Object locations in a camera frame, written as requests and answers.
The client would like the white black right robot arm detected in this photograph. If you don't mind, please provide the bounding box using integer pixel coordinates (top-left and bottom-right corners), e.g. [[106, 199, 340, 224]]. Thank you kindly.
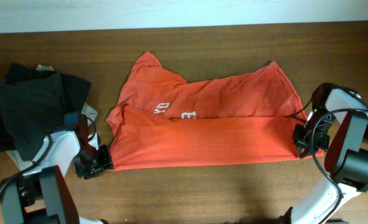
[[278, 83, 368, 224]]

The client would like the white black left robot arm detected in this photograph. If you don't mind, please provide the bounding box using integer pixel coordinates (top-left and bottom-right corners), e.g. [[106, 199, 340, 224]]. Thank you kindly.
[[0, 114, 113, 224]]

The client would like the black folded shirt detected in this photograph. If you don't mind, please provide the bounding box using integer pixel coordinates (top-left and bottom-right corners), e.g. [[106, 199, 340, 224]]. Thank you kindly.
[[0, 63, 91, 161]]

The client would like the orange soccer t-shirt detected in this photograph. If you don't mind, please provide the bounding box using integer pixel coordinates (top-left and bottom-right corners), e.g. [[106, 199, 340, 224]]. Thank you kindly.
[[107, 52, 306, 170]]

